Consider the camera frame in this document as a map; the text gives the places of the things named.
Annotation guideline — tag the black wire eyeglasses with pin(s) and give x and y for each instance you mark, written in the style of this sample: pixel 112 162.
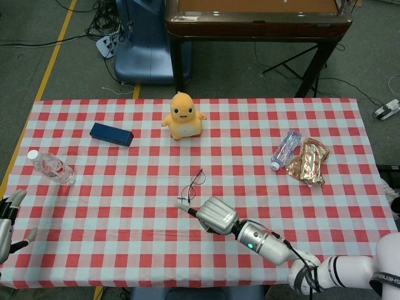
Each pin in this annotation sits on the black wire eyeglasses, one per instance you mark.
pixel 189 193

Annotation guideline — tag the dark blue rectangular box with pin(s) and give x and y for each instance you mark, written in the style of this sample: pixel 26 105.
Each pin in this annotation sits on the dark blue rectangular box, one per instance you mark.
pixel 111 134

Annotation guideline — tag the gold red-printed snack packet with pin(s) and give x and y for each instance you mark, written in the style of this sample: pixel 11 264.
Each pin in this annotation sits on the gold red-printed snack packet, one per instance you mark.
pixel 312 159

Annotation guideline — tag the brown gold snack packet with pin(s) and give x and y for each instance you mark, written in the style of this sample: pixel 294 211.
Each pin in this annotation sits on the brown gold snack packet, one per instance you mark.
pixel 295 167

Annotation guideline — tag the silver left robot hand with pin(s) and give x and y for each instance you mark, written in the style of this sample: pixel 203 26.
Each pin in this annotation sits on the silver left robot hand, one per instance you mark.
pixel 6 231

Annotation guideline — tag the dark wooden game table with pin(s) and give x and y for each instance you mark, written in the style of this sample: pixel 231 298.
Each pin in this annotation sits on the dark wooden game table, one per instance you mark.
pixel 256 25

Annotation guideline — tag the white grey power strip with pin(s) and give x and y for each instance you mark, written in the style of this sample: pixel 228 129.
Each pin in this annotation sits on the white grey power strip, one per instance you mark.
pixel 387 109

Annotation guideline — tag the red white checkered tablecloth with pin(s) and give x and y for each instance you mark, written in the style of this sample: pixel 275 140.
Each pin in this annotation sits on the red white checkered tablecloth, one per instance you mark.
pixel 125 218

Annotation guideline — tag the yellow dinosaur plush toy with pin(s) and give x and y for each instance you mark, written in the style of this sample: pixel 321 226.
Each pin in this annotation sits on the yellow dinosaur plush toy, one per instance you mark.
pixel 184 120

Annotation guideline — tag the clear bottle red label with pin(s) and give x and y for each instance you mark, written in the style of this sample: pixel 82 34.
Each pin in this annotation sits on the clear bottle red label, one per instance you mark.
pixel 53 168

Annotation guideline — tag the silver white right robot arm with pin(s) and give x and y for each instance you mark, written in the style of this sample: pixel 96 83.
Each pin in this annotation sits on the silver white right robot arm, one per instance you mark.
pixel 268 243

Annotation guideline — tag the clear plastic bottle white cap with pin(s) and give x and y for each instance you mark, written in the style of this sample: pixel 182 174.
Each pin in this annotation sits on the clear plastic bottle white cap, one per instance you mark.
pixel 286 148

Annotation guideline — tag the blue machine base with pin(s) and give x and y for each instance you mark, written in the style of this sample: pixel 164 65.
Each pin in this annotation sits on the blue machine base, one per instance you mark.
pixel 143 59

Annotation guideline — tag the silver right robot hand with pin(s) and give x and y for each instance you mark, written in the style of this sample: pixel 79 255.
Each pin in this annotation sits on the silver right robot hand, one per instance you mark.
pixel 218 217

